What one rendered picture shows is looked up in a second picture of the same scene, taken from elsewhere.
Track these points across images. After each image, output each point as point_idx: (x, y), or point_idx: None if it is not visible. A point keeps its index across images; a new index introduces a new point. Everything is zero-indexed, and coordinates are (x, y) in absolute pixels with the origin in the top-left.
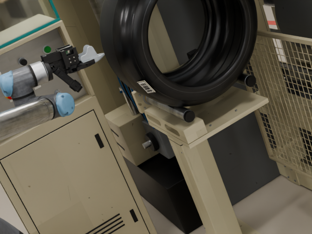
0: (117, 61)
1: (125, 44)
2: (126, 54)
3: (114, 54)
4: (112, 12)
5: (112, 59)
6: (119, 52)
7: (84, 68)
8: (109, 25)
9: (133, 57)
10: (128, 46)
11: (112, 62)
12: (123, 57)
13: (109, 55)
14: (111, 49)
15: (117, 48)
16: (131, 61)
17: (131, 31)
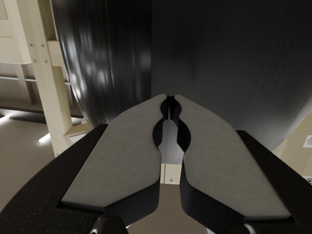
0: (165, 27)
1: (85, 96)
2: (79, 64)
3: (167, 64)
4: (165, 157)
5: (228, 33)
6: (109, 77)
7: (0, 215)
8: (175, 144)
9: (65, 44)
10: (77, 84)
11: (261, 6)
12: (89, 57)
13: (242, 49)
14: (184, 84)
15: (118, 91)
16: (68, 31)
17: (84, 114)
